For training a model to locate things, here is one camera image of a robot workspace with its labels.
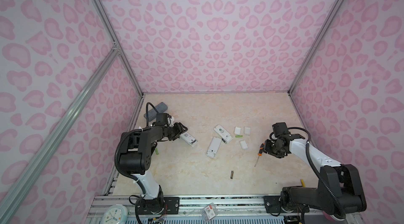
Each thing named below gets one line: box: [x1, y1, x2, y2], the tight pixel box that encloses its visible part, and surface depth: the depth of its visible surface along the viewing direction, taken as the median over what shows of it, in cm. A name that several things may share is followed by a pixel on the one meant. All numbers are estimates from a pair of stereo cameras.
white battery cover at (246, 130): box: [243, 126, 251, 136], surface depth 101 cm
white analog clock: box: [101, 204, 129, 224], surface depth 70 cm
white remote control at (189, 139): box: [178, 131, 199, 147], surface depth 95 cm
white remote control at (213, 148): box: [206, 136, 222, 159], surface depth 94 cm
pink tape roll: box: [322, 210, 346, 222], surface depth 67 cm
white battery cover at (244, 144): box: [239, 139, 250, 151], surface depth 95 cm
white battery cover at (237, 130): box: [234, 126, 242, 136], surface depth 100 cm
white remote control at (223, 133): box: [213, 124, 234, 145], surface depth 99 cm
